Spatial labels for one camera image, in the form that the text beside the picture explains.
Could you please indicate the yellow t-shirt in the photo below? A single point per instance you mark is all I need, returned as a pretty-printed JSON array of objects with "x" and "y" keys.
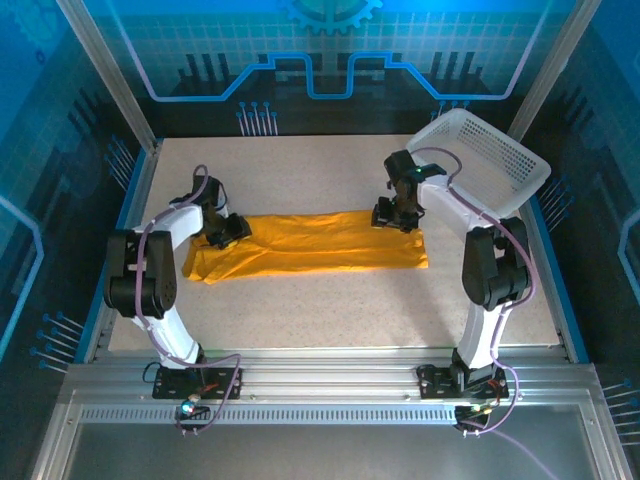
[{"x": 325, "y": 245}]

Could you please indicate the white plastic basket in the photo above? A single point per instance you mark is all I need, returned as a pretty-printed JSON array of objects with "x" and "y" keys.
[{"x": 500, "y": 150}]

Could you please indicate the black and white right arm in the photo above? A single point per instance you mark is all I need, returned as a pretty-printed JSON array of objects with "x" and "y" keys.
[{"x": 490, "y": 270}]

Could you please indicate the small LED circuit board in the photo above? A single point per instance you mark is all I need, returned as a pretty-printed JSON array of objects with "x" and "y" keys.
[
  {"x": 475, "y": 410},
  {"x": 192, "y": 409}
]

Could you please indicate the grey metal lower tray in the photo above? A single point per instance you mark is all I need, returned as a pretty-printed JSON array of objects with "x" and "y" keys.
[{"x": 325, "y": 450}]

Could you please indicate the aluminium side rail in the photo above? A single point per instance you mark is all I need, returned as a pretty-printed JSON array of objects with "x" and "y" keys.
[
  {"x": 142, "y": 175},
  {"x": 565, "y": 330}
]

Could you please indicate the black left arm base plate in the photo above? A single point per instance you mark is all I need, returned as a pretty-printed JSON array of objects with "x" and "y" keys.
[{"x": 172, "y": 387}]

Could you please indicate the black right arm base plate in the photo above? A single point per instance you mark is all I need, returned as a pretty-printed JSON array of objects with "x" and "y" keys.
[{"x": 435, "y": 382}]

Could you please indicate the aluminium mounting rail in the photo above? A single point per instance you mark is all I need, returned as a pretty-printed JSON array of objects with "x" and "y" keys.
[{"x": 325, "y": 375}]

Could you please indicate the aluminium frame post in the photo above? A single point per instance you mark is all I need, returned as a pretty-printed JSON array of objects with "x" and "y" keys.
[
  {"x": 546, "y": 75},
  {"x": 112, "y": 75}
]

